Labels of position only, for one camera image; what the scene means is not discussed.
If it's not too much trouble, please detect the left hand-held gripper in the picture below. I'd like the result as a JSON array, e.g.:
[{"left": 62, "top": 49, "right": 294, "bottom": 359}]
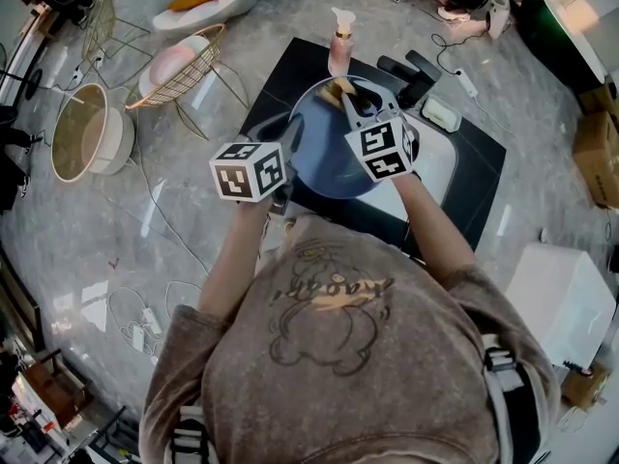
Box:
[{"left": 209, "top": 117, "right": 307, "bottom": 218}]

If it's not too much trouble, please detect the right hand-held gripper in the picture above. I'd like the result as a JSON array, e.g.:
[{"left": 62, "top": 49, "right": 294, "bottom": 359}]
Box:
[{"left": 339, "top": 79, "right": 420, "bottom": 184}]

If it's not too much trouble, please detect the yellow sponge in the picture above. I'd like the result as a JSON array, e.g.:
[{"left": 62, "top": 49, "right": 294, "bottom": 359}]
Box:
[{"left": 316, "top": 77, "right": 360, "bottom": 106}]

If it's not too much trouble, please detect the blue plate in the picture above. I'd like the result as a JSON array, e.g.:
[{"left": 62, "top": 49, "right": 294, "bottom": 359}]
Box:
[{"left": 287, "top": 75, "right": 407, "bottom": 200}]

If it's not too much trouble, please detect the person's left forearm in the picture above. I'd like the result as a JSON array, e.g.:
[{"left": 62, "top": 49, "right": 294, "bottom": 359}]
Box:
[{"left": 197, "top": 200, "right": 272, "bottom": 328}]

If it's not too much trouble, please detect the person's right forearm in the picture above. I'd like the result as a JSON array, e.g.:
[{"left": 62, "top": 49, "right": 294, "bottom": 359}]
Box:
[{"left": 394, "top": 174, "right": 480, "bottom": 289}]

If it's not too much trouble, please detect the black faucet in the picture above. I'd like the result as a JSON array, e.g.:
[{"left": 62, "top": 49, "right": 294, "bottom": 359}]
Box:
[{"left": 376, "top": 49, "right": 443, "bottom": 110}]

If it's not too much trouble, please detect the pink pump soap bottle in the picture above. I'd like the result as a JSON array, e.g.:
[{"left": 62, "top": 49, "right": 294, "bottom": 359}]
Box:
[{"left": 327, "top": 6, "right": 357, "bottom": 77}]

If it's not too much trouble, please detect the soap bar on dish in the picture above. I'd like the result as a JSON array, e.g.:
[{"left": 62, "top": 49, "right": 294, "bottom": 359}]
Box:
[{"left": 419, "top": 93, "right": 461, "bottom": 133}]

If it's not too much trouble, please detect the white sink basin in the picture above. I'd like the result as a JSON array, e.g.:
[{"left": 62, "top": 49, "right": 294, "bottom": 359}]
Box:
[{"left": 355, "top": 106, "right": 458, "bottom": 224}]

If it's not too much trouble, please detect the white power strip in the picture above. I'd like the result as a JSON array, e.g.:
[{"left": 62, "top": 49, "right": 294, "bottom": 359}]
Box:
[
  {"left": 454, "top": 68, "right": 480, "bottom": 97},
  {"left": 141, "top": 306, "right": 163, "bottom": 336}
]

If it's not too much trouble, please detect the black sink cabinet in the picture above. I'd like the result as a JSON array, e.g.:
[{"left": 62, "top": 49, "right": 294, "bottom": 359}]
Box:
[{"left": 239, "top": 36, "right": 508, "bottom": 255}]

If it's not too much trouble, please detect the pink round cushion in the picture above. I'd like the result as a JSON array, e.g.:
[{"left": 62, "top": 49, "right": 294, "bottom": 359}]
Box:
[{"left": 139, "top": 35, "right": 209, "bottom": 96}]

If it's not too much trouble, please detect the beige round basin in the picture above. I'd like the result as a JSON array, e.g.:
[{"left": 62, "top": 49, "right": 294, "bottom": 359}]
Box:
[{"left": 50, "top": 82, "right": 136, "bottom": 183}]

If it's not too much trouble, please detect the green bathtub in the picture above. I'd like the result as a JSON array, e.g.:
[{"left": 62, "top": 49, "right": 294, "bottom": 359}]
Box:
[{"left": 512, "top": 0, "right": 608, "bottom": 96}]

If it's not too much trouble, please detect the flat cardboard box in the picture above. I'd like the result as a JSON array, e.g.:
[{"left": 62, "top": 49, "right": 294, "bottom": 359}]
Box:
[{"left": 577, "top": 82, "right": 619, "bottom": 115}]

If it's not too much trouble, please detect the large cardboard box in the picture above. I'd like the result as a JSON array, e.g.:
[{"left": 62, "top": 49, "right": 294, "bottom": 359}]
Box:
[{"left": 573, "top": 110, "right": 619, "bottom": 210}]

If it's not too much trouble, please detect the person's brown printed shirt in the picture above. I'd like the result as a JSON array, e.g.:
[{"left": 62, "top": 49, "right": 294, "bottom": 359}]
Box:
[{"left": 138, "top": 213, "right": 562, "bottom": 464}]

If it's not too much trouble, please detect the black standing fan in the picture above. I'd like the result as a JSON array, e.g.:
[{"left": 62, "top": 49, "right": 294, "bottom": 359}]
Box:
[{"left": 0, "top": 65, "right": 45, "bottom": 102}]

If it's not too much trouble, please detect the white box-shaped appliance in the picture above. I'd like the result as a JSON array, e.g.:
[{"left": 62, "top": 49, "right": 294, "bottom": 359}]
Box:
[{"left": 505, "top": 242, "right": 618, "bottom": 369}]

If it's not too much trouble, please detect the brown wooden stool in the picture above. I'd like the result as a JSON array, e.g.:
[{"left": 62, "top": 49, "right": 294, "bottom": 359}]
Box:
[{"left": 21, "top": 350, "right": 93, "bottom": 429}]

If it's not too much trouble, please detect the small brown box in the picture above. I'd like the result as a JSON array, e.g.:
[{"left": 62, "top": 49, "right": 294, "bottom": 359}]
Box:
[{"left": 560, "top": 362, "right": 610, "bottom": 410}]

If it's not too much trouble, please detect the gold wire chair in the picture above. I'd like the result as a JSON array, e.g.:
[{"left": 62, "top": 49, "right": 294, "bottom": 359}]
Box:
[{"left": 124, "top": 22, "right": 251, "bottom": 142}]

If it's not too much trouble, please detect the gold wire frame table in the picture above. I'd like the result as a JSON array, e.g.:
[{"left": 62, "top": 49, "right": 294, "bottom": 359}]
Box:
[{"left": 79, "top": 0, "right": 154, "bottom": 65}]

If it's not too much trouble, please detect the grey harness strap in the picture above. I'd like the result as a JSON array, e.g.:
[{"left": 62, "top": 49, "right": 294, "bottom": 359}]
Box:
[
  {"left": 168, "top": 406, "right": 212, "bottom": 464},
  {"left": 481, "top": 333, "right": 547, "bottom": 464}
]

